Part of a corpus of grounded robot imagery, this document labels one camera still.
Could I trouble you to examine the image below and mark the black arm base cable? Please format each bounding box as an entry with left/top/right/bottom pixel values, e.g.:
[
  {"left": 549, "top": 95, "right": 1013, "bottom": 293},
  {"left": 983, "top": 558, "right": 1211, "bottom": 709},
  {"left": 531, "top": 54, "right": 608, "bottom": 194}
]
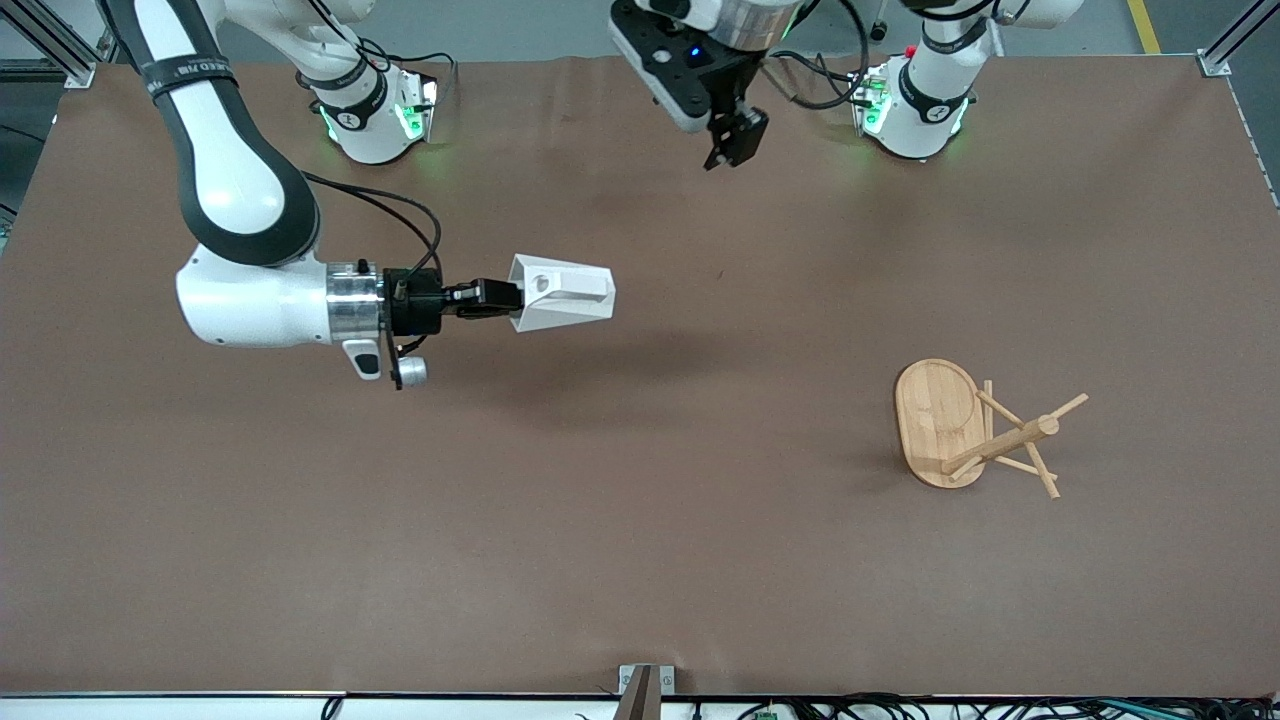
[
  {"left": 355, "top": 35, "right": 461, "bottom": 101},
  {"left": 765, "top": 48, "right": 881, "bottom": 111}
]

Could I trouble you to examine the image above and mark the brown table cover sheet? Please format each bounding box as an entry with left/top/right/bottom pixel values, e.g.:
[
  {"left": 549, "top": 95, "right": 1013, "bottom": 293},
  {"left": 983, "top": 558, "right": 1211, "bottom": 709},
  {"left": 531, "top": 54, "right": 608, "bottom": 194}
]
[{"left": 0, "top": 55, "right": 1280, "bottom": 698}]

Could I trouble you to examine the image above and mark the black right arm base cable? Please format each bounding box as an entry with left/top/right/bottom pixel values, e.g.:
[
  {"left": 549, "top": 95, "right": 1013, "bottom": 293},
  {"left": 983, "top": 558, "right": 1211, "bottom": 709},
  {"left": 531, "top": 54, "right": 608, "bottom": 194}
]
[{"left": 355, "top": 35, "right": 461, "bottom": 101}]

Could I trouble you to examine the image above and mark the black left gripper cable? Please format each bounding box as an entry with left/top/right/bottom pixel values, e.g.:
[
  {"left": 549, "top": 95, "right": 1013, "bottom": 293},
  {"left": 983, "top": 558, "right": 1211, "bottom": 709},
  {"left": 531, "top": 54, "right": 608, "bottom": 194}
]
[{"left": 790, "top": 0, "right": 873, "bottom": 91}]

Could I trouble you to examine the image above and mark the aluminium frame profile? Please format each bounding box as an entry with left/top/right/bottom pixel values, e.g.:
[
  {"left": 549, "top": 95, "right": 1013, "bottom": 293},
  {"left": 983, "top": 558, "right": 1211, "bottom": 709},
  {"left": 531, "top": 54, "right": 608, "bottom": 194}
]
[
  {"left": 1197, "top": 0, "right": 1280, "bottom": 79},
  {"left": 0, "top": 0, "right": 98, "bottom": 89}
]

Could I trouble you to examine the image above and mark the white faceted cup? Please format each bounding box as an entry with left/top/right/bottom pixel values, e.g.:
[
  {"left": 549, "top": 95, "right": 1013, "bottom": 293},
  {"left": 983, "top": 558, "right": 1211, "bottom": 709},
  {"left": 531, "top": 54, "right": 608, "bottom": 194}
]
[{"left": 508, "top": 254, "right": 617, "bottom": 334}]

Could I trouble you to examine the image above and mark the black left arm base cable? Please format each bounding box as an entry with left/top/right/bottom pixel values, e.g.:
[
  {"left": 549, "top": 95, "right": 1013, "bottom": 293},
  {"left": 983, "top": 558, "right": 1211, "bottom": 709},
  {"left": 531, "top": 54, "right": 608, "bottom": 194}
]
[{"left": 765, "top": 48, "right": 881, "bottom": 111}]

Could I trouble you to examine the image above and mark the white table edge strip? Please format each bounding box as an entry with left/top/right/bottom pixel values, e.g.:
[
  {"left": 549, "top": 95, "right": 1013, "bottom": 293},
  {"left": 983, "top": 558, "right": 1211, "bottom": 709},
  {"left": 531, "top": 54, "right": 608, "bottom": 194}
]
[{"left": 0, "top": 693, "right": 1280, "bottom": 720}]

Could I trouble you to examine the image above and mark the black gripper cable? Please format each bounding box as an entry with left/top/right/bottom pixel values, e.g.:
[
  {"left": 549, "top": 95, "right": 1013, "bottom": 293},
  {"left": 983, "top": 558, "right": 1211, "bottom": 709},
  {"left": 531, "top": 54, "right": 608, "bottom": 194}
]
[
  {"left": 300, "top": 170, "right": 444, "bottom": 283},
  {"left": 790, "top": 0, "right": 873, "bottom": 91}
]

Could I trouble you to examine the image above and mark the wooden cup rack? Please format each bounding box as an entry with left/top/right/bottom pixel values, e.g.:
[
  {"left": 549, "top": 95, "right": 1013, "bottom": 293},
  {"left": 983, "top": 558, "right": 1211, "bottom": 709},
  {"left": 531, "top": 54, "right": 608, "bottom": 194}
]
[{"left": 893, "top": 358, "right": 1089, "bottom": 499}]

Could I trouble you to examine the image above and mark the black cable tangle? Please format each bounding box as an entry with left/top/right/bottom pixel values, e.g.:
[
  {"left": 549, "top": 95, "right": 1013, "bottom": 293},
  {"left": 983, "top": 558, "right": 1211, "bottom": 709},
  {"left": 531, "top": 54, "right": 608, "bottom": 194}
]
[{"left": 785, "top": 692, "right": 1280, "bottom": 720}]

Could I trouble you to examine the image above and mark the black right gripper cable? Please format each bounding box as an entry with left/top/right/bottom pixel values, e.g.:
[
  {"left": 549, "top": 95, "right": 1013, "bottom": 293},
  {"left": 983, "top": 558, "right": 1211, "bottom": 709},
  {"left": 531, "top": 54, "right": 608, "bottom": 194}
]
[{"left": 300, "top": 170, "right": 444, "bottom": 283}]

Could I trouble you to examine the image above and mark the metal bracket with brown post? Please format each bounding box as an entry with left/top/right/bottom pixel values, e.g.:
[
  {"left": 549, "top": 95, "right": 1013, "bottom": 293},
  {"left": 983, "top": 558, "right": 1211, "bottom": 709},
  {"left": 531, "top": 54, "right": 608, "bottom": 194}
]
[{"left": 618, "top": 664, "right": 676, "bottom": 720}]

